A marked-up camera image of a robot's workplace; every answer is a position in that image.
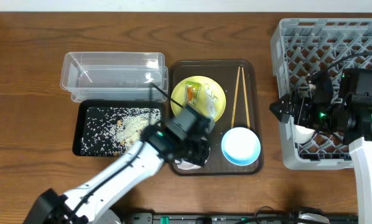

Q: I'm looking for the white bowl with rice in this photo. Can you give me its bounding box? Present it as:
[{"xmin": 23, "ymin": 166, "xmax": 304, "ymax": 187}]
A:
[{"xmin": 174, "ymin": 147, "xmax": 211, "ymax": 170}]

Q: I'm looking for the white cup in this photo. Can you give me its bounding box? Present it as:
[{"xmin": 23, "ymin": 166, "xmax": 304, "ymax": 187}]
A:
[{"xmin": 294, "ymin": 125, "xmax": 315, "ymax": 144}]

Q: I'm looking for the white tissue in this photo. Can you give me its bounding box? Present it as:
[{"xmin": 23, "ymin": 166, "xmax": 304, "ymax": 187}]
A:
[{"xmin": 204, "ymin": 83, "xmax": 218, "ymax": 120}]

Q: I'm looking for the green yellow snack wrapper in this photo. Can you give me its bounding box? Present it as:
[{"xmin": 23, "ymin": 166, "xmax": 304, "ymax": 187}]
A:
[{"xmin": 185, "ymin": 81, "xmax": 201, "ymax": 106}]

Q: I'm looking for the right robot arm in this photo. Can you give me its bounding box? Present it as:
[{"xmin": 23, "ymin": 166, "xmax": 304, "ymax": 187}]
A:
[{"xmin": 269, "ymin": 68, "xmax": 372, "ymax": 223}]

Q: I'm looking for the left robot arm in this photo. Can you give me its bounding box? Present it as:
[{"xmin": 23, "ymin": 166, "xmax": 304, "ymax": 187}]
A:
[{"xmin": 24, "ymin": 105, "xmax": 215, "ymax": 223}]

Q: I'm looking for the grey dishwasher rack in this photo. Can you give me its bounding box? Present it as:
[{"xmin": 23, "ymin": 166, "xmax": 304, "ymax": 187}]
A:
[{"xmin": 270, "ymin": 18, "xmax": 372, "ymax": 170}]

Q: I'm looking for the black waste tray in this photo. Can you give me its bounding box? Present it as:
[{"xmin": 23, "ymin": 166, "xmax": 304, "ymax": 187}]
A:
[{"xmin": 72, "ymin": 100, "xmax": 165, "ymax": 157}]

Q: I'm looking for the light blue bowl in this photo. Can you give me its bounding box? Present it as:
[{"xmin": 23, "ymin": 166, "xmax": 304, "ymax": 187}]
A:
[{"xmin": 221, "ymin": 127, "xmax": 261, "ymax": 166}]

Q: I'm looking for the left wooden chopstick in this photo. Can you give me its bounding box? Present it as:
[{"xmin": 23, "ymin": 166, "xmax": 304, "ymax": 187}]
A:
[{"xmin": 231, "ymin": 67, "xmax": 241, "ymax": 129}]

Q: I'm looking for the brown plastic serving tray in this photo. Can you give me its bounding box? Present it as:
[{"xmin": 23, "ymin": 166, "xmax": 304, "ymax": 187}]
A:
[{"xmin": 170, "ymin": 59, "xmax": 264, "ymax": 177}]

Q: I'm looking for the yellow round plate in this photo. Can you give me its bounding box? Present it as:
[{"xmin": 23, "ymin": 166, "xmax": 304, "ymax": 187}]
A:
[{"xmin": 171, "ymin": 76, "xmax": 226, "ymax": 121}]

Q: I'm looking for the clear plastic bin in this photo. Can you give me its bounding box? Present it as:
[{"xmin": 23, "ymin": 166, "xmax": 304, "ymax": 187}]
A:
[{"xmin": 60, "ymin": 52, "xmax": 169, "ymax": 102}]

